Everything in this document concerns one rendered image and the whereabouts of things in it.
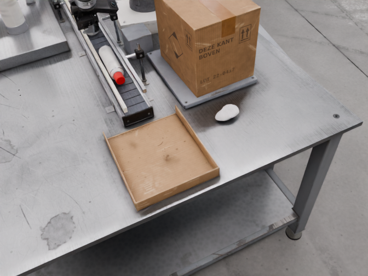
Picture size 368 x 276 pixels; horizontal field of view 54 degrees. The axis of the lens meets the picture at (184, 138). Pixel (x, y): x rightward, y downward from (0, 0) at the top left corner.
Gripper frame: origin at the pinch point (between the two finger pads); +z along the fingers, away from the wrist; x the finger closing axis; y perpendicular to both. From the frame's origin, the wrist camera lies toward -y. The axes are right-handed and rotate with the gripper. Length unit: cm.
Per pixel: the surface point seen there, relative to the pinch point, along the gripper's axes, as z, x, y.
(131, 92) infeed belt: -13.7, 34.7, -1.2
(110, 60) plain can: -11.0, 19.8, 0.7
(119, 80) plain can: -14.2, 29.2, 1.3
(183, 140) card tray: -22, 59, -9
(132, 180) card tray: -26, 65, 11
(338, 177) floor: 51, 99, -101
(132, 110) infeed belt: -18.1, 42.4, 1.7
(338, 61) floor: 92, 27, -174
